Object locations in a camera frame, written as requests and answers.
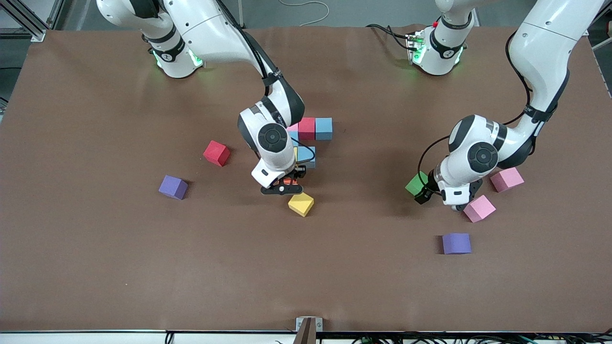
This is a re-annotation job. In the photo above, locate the red foam cube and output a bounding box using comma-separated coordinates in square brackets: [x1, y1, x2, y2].
[298, 117, 317, 140]
[203, 140, 231, 167]

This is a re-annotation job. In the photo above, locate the purple foam cube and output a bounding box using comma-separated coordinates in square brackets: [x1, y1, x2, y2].
[441, 233, 472, 255]
[158, 175, 188, 200]

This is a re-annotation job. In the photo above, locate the green foam cube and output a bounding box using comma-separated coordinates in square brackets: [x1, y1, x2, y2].
[404, 171, 430, 197]

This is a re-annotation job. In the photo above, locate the brown table mat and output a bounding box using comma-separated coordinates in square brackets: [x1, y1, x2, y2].
[0, 25, 612, 333]

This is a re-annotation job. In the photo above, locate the white table edge strip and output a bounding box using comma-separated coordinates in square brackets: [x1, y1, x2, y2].
[0, 330, 612, 344]

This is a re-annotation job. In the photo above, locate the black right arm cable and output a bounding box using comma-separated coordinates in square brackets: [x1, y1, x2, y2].
[215, 0, 317, 166]

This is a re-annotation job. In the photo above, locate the metal table edge bracket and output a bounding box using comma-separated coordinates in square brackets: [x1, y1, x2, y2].
[295, 317, 323, 344]

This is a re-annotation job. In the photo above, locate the white floor cable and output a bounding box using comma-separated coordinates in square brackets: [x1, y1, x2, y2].
[278, 0, 331, 27]

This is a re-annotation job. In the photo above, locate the black cable on mat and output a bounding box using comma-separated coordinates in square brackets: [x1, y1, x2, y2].
[366, 23, 416, 51]

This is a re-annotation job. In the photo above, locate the aluminium frame post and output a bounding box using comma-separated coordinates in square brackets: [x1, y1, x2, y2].
[0, 0, 47, 43]
[572, 0, 612, 37]

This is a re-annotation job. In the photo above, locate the dark vertical frame beam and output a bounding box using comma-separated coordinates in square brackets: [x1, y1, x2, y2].
[47, 0, 73, 30]

